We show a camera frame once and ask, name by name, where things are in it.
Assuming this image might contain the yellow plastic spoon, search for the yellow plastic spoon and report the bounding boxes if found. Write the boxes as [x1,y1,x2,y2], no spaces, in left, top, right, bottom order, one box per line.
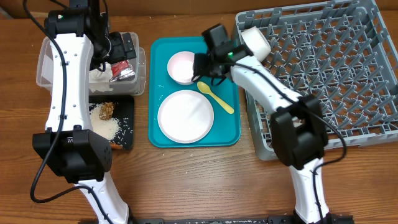
[197,82,234,114]

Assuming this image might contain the red foil wrapper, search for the red foil wrapper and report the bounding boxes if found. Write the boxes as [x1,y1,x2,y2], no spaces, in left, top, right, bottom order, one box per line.
[109,60,136,82]

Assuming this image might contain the pink bowl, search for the pink bowl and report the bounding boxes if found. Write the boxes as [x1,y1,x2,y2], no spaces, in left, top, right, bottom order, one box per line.
[167,51,195,85]

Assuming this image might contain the white napkin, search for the white napkin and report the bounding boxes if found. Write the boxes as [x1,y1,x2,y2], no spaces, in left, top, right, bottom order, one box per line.
[89,63,113,93]

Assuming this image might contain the white bowl with food scraps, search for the white bowl with food scraps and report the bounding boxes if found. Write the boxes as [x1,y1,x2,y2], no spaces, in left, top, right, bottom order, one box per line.
[241,27,271,62]

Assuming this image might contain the white round plate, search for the white round plate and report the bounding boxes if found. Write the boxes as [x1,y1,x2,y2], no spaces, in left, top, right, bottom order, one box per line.
[157,90,215,144]

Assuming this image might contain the brown food scraps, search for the brown food scraps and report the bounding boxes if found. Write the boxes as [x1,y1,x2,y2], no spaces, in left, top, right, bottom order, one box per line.
[98,102,115,120]

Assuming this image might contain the white rice pile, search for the white rice pile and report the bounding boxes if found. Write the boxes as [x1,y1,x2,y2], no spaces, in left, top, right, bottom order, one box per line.
[89,102,133,149]

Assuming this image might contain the brown sausage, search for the brown sausage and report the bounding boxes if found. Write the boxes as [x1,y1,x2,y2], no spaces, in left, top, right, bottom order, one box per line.
[110,142,123,149]

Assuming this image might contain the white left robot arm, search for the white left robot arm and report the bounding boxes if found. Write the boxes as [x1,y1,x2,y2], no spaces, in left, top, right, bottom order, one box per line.
[32,1,136,223]

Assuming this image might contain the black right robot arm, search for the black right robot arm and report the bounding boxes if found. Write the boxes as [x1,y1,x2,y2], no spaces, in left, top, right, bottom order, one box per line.
[192,24,330,223]

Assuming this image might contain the grey dishwasher rack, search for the grey dishwasher rack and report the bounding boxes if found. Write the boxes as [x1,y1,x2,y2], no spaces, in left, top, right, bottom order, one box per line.
[233,1,397,149]

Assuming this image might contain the black tray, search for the black tray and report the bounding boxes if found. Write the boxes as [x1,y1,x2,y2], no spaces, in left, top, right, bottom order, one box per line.
[89,95,134,150]

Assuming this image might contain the teal plastic tray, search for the teal plastic tray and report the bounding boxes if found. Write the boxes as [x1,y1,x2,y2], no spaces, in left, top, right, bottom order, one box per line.
[148,37,241,148]

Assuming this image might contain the clear plastic bin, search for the clear plastic bin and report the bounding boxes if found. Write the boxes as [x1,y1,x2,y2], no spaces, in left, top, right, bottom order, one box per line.
[36,32,146,95]

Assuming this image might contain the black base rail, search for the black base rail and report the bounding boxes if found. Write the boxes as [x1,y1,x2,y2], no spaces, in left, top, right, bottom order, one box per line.
[77,213,355,224]

